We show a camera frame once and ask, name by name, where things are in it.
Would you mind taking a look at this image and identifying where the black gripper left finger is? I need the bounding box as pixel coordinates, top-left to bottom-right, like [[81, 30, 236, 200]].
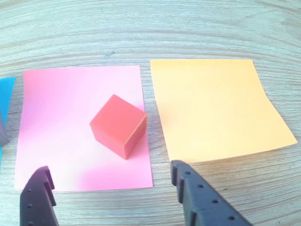
[[20, 165, 59, 226]]

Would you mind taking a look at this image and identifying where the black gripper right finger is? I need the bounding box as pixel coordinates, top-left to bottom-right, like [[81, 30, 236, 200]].
[[171, 160, 253, 226]]

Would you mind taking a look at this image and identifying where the large grey cube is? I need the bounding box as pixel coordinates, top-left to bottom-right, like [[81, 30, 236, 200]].
[[0, 108, 9, 146]]

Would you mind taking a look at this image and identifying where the small red cube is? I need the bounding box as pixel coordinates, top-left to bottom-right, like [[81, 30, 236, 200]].
[[89, 94, 148, 161]]

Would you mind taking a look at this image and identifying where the pink paper sheet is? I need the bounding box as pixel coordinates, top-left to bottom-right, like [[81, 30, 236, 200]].
[[14, 65, 154, 191]]

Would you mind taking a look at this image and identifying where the orange paper sheet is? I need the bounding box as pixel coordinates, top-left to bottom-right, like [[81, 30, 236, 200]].
[[150, 59, 298, 163]]

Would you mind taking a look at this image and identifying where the blue paper sheet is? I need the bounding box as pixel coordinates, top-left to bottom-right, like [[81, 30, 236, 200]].
[[0, 77, 16, 170]]

